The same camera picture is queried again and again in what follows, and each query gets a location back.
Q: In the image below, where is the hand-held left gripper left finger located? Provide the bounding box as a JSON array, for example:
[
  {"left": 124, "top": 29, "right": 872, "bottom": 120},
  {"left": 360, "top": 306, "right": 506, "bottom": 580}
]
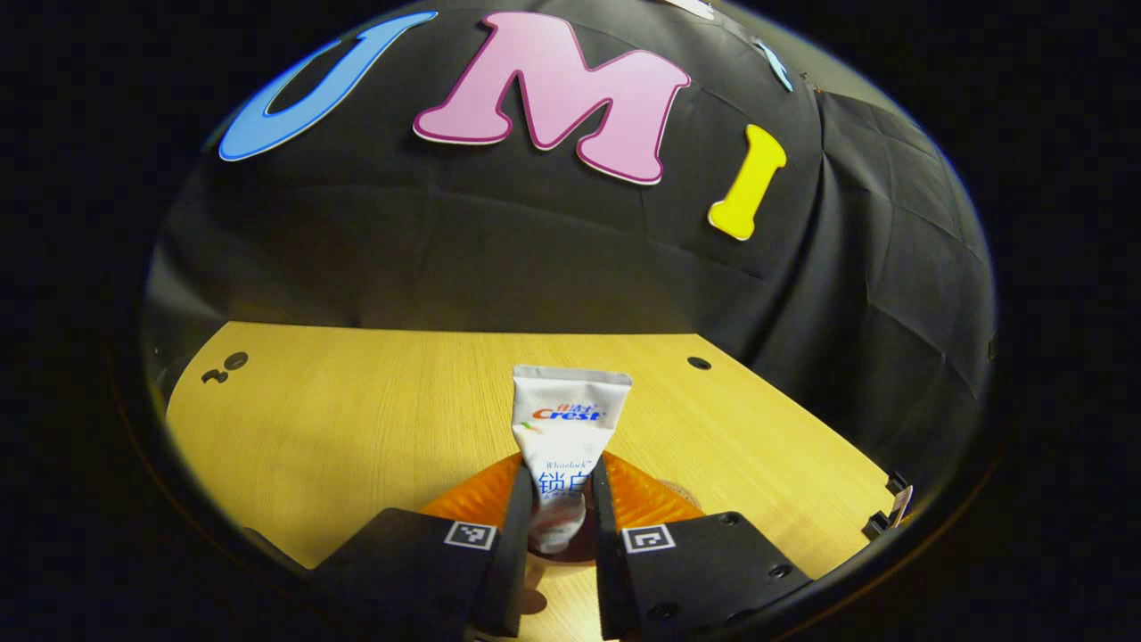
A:
[{"left": 312, "top": 453, "right": 536, "bottom": 639}]

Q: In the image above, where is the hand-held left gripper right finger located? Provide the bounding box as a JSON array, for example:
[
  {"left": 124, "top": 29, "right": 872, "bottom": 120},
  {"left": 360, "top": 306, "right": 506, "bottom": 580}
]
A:
[{"left": 590, "top": 452, "right": 814, "bottom": 641}]

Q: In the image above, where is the round brown coaster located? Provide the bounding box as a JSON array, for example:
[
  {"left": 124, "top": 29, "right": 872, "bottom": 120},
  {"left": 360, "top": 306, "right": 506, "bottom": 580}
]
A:
[{"left": 655, "top": 479, "right": 707, "bottom": 516}]

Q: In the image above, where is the white toothpaste tube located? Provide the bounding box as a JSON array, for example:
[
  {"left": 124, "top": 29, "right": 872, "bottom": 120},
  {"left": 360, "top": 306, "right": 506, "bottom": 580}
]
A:
[{"left": 512, "top": 365, "right": 634, "bottom": 556}]

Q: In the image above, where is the wooden desktop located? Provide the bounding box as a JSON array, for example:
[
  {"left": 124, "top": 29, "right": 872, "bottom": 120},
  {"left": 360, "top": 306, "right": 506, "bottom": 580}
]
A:
[{"left": 166, "top": 321, "right": 901, "bottom": 642}]

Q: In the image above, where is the black backdrop cloth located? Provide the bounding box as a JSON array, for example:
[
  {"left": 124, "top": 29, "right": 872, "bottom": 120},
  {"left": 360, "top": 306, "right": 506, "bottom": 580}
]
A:
[{"left": 143, "top": 0, "right": 997, "bottom": 500}]

